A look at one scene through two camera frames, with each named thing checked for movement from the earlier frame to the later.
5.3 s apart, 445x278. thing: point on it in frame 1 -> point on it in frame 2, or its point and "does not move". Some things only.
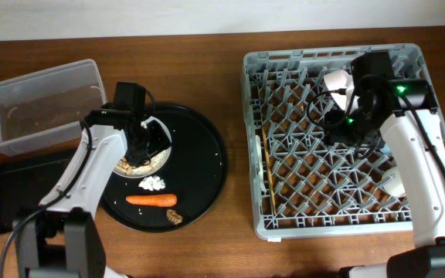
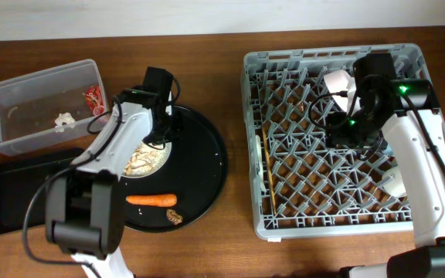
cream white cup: x=392 y=182 does not move
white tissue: x=152 y=183 -> x=66 y=118
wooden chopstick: x=270 y=171 does not move
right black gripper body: x=347 y=127 does not move
